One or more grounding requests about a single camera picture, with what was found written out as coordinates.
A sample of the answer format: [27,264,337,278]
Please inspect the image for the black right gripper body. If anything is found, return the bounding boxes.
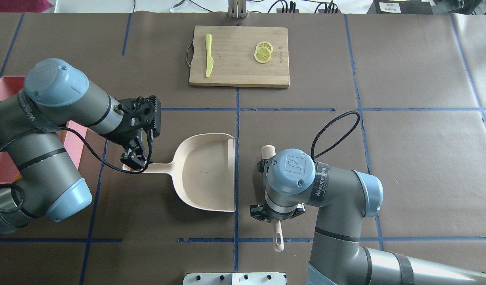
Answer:
[250,202,306,222]

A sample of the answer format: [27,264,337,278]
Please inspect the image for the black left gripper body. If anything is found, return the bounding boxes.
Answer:
[105,96,161,148]

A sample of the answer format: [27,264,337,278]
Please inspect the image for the beige hand brush black bristles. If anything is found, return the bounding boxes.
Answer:
[258,145,284,252]

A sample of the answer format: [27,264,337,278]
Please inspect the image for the beige plastic dustpan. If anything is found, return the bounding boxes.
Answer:
[143,133,235,212]

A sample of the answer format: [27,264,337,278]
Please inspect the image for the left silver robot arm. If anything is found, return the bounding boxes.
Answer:
[0,58,161,236]

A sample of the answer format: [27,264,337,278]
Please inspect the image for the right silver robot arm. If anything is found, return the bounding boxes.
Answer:
[250,145,486,285]

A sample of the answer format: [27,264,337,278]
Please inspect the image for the pink plastic bin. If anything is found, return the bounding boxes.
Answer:
[0,76,84,184]

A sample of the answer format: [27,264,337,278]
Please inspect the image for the green plastic knife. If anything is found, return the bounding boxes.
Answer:
[205,34,214,78]

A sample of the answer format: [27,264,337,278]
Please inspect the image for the bamboo cutting board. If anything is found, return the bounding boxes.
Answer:
[189,25,290,88]

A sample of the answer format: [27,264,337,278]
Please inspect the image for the upper orange black connector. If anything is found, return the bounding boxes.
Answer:
[268,0,300,14]

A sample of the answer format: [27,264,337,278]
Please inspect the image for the magenta cloth on stand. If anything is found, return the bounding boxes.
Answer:
[0,0,53,13]

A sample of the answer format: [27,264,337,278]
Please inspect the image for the black rectangular box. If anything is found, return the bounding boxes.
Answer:
[366,0,433,15]

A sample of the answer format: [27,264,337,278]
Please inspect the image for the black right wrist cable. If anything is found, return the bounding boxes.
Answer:
[311,111,361,160]

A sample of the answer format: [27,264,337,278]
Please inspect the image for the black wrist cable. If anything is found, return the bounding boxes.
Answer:
[311,111,361,160]
[0,126,154,214]

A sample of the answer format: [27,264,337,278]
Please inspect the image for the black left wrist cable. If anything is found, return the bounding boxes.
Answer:
[0,126,154,214]

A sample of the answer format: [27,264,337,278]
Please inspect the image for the aluminium frame post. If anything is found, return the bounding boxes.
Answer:
[228,0,248,19]

